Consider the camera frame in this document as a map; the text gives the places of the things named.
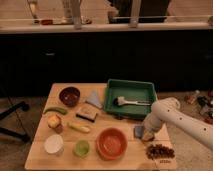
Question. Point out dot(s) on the small red dish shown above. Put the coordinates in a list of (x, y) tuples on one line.
[(46, 22)]

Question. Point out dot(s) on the grey folded cloth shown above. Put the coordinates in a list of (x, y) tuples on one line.
[(94, 100)]

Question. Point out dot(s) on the yellow red fruit toy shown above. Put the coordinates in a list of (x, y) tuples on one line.
[(54, 122)]

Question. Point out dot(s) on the blue sponge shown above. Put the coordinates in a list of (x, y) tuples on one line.
[(138, 131)]

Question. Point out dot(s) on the dark purple bowl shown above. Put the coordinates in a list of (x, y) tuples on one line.
[(69, 96)]

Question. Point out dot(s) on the green plastic tray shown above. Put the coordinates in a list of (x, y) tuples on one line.
[(131, 91)]

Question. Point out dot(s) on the white cup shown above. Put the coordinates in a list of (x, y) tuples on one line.
[(54, 144)]

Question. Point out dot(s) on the green pepper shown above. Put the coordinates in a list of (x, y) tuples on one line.
[(56, 109)]

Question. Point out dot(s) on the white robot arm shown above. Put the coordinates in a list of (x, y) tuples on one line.
[(168, 110)]

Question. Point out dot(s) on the small green cup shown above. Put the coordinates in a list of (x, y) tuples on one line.
[(81, 148)]

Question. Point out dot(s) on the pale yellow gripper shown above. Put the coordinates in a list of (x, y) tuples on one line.
[(148, 136)]

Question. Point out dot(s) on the orange bowl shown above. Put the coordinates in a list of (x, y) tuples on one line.
[(111, 144)]

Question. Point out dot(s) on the bunch of dark grapes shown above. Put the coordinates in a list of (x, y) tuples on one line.
[(159, 151)]

